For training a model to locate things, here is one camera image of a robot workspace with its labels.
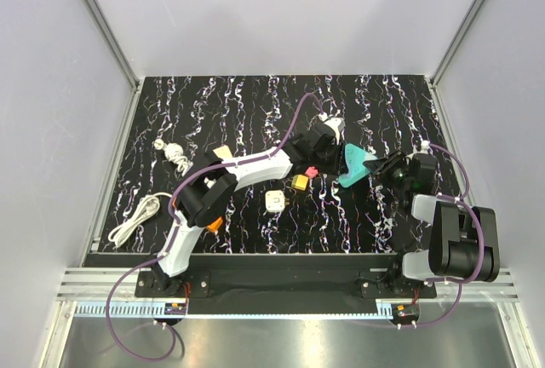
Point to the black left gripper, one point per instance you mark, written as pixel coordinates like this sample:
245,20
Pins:
338,165

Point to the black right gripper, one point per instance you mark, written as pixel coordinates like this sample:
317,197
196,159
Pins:
381,168

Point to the pink plug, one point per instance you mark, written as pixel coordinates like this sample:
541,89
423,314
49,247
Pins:
311,172

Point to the teal triangular power strip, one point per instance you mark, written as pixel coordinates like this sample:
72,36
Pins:
355,158

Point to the yellow plug adapter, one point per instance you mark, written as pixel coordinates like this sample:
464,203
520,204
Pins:
300,182

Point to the white cube socket adapter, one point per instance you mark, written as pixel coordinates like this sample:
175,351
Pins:
276,201

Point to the white pink socket adapter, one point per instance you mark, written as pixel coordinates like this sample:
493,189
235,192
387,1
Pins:
223,152

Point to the orange power strip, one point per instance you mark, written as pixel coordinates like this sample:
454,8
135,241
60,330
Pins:
215,226

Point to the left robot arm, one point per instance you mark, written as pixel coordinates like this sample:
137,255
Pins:
207,188

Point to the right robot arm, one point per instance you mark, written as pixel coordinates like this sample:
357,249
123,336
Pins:
463,245

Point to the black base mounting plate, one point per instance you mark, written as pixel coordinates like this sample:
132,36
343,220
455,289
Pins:
207,284

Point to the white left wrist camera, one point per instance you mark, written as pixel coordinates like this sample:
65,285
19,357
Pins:
337,124

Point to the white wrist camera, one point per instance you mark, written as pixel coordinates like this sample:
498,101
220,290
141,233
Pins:
425,147
337,124

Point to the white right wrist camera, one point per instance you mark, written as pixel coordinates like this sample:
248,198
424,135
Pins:
425,147

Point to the white plug with cord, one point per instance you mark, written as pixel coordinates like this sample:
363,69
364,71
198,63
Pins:
174,153

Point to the aluminium frame rail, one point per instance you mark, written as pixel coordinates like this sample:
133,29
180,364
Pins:
108,36

